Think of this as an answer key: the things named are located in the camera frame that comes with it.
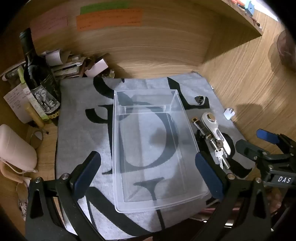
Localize eyeglasses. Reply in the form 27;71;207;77
16;181;30;220

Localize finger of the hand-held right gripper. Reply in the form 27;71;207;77
235;139;278;164
256;129;292;151

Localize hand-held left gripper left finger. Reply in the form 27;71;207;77
25;151;102;241

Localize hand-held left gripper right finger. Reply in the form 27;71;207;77
195;151;272;241

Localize tape roll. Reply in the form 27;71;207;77
26;128;44;149

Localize beige cord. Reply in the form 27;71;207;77
0;160;31;183

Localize pile of crumpled papers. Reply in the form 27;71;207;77
42;49;115;79

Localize black and gold lighter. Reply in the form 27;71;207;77
191;117;210;137

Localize grey mat with black pattern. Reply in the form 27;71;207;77
55;72;257;234

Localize small white plastic piece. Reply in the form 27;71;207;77
223;108;237;120

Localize pale pink bottle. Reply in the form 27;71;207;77
0;124;38;173

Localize key bunch with black fob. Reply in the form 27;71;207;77
196;131;231;169

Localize yellow tube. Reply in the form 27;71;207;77
24;103;45;128

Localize white handheld massager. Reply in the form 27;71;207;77
201;112;233;156

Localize blue and white box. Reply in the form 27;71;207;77
245;1;255;16

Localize pink paper note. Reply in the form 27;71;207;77
30;11;68;35

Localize green paper note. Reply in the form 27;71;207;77
80;1;130;14

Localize clear plastic storage box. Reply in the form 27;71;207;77
112;89;210;213

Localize white folded card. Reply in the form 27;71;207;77
84;59;109;78

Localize brown round jar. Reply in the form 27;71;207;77
269;30;296;67

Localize white handwritten note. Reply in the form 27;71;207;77
3;85;30;123

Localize orange paper note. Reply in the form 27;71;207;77
76;9;142;32

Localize dark wine bottle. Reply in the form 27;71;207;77
20;28;62;120

